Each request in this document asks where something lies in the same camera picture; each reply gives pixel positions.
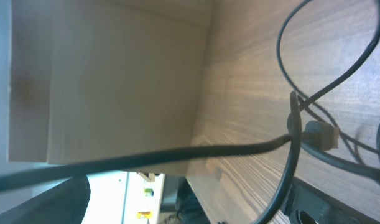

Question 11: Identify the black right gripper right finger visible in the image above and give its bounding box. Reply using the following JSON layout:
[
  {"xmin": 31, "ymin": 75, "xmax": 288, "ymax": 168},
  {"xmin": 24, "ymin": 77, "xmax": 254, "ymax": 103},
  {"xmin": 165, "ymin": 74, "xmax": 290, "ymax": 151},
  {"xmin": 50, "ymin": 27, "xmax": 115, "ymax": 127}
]
[{"xmin": 281, "ymin": 178, "xmax": 378, "ymax": 224}]

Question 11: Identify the black cable bundle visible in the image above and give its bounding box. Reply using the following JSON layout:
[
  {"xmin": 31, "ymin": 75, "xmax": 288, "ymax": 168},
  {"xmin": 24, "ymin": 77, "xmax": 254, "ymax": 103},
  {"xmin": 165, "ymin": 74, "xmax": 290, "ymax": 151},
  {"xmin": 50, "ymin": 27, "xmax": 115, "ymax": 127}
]
[{"xmin": 0, "ymin": 0, "xmax": 380, "ymax": 224}]

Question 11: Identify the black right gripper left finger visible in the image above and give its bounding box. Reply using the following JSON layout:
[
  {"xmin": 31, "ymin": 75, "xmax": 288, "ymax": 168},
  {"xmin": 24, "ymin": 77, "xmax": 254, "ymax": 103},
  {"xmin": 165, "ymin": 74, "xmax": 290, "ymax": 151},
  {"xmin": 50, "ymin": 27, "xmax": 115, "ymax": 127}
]
[{"xmin": 0, "ymin": 176, "xmax": 91, "ymax": 224}]

